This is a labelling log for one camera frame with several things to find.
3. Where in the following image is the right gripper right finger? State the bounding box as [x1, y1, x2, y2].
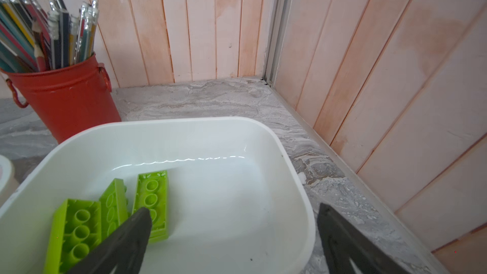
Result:
[317, 203, 407, 273]

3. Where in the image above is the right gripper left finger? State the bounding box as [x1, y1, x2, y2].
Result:
[68, 208, 152, 273]

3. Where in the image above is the green lego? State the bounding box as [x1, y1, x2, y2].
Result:
[133, 171, 169, 244]
[99, 178, 129, 241]
[43, 199, 101, 273]

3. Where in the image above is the right white bin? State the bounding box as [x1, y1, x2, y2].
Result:
[1, 117, 316, 273]

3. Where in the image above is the white bin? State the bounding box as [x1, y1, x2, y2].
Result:
[1, 117, 316, 273]
[0, 155, 19, 206]

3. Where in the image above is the middle white bin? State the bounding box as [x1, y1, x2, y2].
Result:
[0, 155, 19, 206]

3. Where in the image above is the red pencil cup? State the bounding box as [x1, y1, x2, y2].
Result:
[2, 55, 121, 143]

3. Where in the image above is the pencils bundle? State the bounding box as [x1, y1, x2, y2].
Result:
[1, 0, 100, 74]

